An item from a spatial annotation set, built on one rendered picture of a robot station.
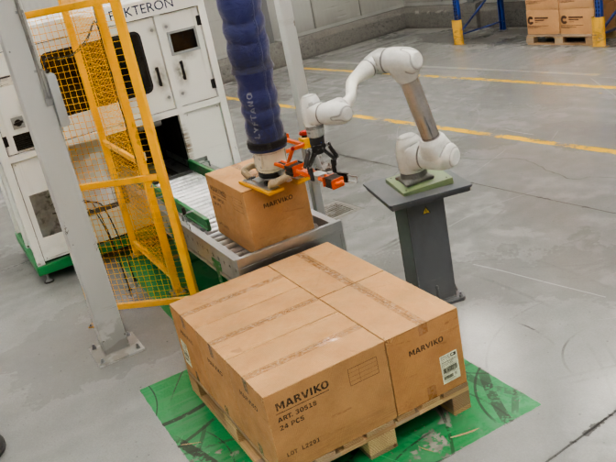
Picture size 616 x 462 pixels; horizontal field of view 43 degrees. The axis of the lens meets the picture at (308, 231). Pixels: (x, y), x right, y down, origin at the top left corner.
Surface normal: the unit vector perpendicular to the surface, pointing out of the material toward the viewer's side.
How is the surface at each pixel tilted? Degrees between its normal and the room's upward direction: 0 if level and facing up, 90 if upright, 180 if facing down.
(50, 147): 90
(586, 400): 0
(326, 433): 90
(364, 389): 90
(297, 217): 90
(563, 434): 0
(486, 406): 0
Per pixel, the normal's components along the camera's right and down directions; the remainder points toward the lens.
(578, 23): -0.80, 0.36
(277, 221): 0.46, 0.24
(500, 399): -0.19, -0.91
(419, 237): 0.24, 0.31
